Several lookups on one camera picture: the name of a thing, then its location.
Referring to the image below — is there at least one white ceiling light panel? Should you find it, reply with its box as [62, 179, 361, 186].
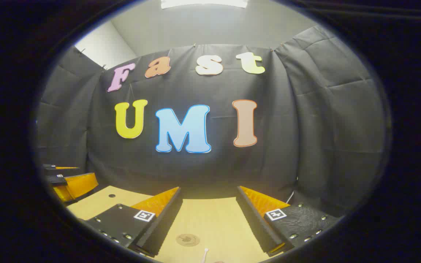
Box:
[160, 0, 248, 9]

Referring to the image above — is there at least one round cork coaster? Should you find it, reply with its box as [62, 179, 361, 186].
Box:
[176, 234, 200, 247]

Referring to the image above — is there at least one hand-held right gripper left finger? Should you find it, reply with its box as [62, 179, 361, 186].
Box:
[81, 187, 183, 258]

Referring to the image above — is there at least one light wooden desktop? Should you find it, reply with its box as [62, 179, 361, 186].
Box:
[66, 185, 285, 263]

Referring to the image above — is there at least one black backdrop cloth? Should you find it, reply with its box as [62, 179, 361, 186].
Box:
[35, 24, 388, 217]

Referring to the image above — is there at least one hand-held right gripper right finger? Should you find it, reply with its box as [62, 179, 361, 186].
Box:
[236, 186, 340, 257]

